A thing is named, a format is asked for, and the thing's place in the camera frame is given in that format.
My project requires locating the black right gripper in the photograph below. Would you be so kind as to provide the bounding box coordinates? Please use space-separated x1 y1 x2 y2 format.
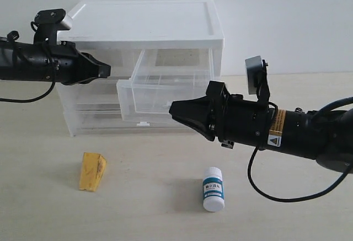
169 81 276 149

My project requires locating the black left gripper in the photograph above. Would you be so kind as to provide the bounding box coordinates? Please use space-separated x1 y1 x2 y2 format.
41 42 111 85

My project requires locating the white pill bottle teal label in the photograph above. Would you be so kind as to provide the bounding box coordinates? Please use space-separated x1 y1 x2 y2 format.
202 167 225 212

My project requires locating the yellow cheese wedge toy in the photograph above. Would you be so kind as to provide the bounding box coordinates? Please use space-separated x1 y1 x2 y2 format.
79 152 107 192

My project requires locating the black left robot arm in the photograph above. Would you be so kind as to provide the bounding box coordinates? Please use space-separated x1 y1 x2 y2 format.
1 39 111 85

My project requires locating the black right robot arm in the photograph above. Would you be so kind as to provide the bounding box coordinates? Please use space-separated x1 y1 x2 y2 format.
169 81 352 173

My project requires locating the clear bottom drawer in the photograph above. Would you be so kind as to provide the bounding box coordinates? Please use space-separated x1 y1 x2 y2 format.
63 111 192 136

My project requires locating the white plastic drawer cabinet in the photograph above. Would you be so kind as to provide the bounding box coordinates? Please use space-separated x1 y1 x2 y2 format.
56 0 226 137

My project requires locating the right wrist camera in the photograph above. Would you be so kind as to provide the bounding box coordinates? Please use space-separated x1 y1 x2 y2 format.
245 56 270 106

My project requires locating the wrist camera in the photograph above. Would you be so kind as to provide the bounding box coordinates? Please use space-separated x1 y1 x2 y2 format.
245 56 270 106
30 8 73 45

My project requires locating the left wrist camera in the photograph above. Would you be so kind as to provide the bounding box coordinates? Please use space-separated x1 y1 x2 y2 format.
30 8 73 45

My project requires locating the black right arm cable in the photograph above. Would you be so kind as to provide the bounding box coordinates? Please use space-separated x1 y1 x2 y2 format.
247 101 353 203

